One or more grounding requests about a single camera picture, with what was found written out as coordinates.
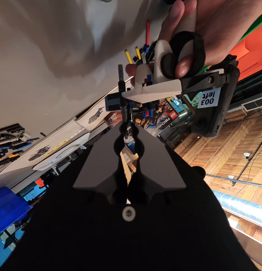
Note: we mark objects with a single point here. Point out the person's left hand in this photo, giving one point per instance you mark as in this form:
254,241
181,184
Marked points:
224,25

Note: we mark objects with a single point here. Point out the orange bin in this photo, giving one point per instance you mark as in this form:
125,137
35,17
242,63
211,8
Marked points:
253,53

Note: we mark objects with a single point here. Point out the black lego chassis assembly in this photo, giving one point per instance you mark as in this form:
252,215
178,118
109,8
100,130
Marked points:
113,102

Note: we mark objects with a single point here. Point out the silver air duct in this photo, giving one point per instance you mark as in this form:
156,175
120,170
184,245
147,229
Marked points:
243,208

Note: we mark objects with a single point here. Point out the yellow lego axle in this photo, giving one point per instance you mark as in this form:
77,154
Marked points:
138,53
128,56

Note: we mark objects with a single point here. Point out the pile of lego beams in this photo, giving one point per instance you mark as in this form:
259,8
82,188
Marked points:
14,141

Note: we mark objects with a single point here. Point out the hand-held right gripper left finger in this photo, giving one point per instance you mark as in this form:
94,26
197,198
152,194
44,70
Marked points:
97,169

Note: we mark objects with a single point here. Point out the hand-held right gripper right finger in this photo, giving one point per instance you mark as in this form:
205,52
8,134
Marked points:
162,169

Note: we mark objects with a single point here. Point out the red lego axle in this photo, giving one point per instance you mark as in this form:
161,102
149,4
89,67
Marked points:
147,32

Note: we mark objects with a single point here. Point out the instruction sheet on wooden stand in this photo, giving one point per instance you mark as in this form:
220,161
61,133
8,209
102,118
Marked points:
125,169

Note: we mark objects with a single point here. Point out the blue bin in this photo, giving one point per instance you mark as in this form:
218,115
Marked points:
10,209

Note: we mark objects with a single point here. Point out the white lamp base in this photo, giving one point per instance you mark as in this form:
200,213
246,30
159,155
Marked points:
65,152

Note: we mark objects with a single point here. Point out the monster truck lego box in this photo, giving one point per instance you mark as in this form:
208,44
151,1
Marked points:
162,122

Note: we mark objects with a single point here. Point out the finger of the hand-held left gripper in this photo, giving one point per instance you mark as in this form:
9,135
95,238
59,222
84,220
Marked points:
156,93

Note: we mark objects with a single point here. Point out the lego instruction booklet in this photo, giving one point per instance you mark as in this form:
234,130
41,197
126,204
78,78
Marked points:
59,144

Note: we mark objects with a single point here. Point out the green bin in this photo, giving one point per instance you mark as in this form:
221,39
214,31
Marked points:
256,23

